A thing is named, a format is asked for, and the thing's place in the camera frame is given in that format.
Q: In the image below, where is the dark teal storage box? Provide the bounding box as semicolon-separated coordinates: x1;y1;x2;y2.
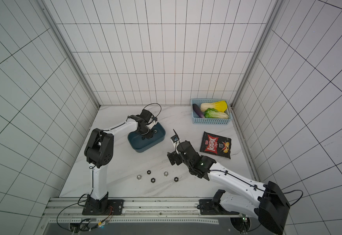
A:
127;123;166;153

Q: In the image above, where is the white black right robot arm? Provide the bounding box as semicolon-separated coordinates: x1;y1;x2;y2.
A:
167;139;291;235

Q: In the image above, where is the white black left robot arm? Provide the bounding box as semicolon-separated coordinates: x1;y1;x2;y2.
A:
84;115;158;201

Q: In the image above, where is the black red chips bag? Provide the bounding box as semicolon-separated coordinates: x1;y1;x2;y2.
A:
199;132;232;159

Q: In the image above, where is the light blue perforated basket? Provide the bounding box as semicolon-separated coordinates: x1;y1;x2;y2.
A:
191;99;232;125

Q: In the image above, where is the purple eggplant toy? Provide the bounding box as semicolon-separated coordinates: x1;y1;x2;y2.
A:
192;104;205;118

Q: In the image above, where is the green lettuce toy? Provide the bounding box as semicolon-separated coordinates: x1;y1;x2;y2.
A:
204;108;229;119

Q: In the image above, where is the yellow napa cabbage toy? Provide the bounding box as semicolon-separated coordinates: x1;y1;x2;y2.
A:
200;100;228;112

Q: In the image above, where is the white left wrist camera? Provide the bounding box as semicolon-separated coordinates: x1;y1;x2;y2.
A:
140;109;158;125

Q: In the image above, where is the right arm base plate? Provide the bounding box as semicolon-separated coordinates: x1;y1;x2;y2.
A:
196;190;239;215

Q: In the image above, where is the aluminium mounting rail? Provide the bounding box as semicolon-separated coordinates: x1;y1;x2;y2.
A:
42;194;258;225

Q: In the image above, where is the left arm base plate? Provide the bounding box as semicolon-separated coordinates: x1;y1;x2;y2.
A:
82;199;124;216

